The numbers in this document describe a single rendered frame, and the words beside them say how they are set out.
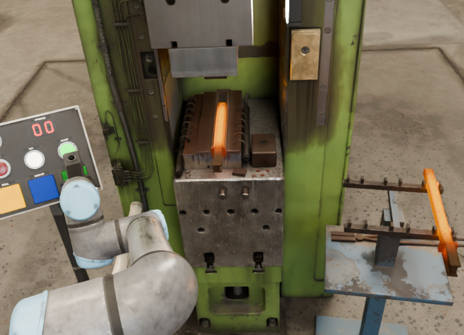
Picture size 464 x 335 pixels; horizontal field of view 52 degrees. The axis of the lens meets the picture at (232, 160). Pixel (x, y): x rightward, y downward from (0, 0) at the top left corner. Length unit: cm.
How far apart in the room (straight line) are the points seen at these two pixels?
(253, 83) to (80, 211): 107
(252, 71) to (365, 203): 127
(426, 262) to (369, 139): 181
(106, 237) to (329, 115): 90
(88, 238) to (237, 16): 72
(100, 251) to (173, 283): 56
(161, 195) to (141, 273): 128
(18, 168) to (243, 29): 79
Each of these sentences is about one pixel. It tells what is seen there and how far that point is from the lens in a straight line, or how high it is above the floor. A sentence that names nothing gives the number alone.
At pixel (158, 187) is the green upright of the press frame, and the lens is 193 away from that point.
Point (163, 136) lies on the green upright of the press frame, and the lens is 178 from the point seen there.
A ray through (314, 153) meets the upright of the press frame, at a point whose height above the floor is 87.
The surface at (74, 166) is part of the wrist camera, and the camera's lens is 141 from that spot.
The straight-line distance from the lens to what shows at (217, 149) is 159.
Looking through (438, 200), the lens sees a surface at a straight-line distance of 160.
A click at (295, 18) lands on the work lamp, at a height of 140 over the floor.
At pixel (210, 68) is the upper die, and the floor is 130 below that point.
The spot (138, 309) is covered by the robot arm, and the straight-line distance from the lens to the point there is 66.
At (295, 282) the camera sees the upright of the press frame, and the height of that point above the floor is 12.
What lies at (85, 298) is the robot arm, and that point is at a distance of 68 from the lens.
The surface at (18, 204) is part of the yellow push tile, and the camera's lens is 159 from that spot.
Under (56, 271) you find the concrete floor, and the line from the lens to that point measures 275.
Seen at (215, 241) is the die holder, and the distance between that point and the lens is 182.
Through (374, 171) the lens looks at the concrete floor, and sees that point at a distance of 319.
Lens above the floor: 193
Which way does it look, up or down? 37 degrees down
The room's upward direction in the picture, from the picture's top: 4 degrees counter-clockwise
